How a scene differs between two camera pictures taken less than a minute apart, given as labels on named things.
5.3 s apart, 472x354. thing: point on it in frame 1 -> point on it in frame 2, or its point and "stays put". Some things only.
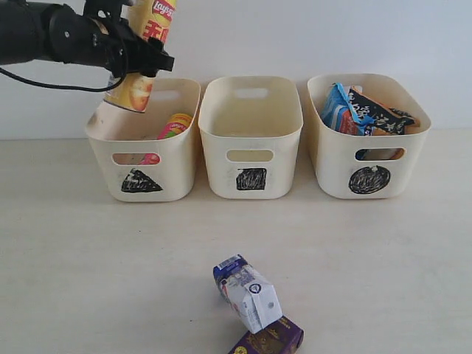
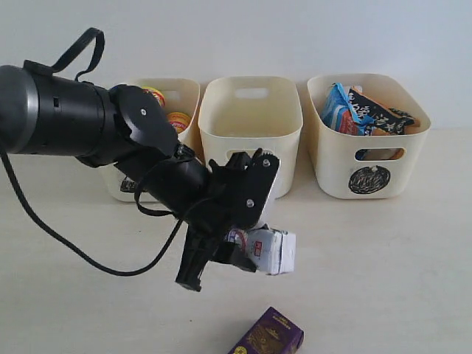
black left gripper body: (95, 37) -> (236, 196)
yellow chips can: (148, 19) -> (156, 94)
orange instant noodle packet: (387, 120) stays put
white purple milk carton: (253, 299) -> (273, 251)
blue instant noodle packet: (338, 113) stays put
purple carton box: (282, 337) stays put
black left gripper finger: (144, 56) -> (231, 253)
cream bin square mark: (251, 130) stays put
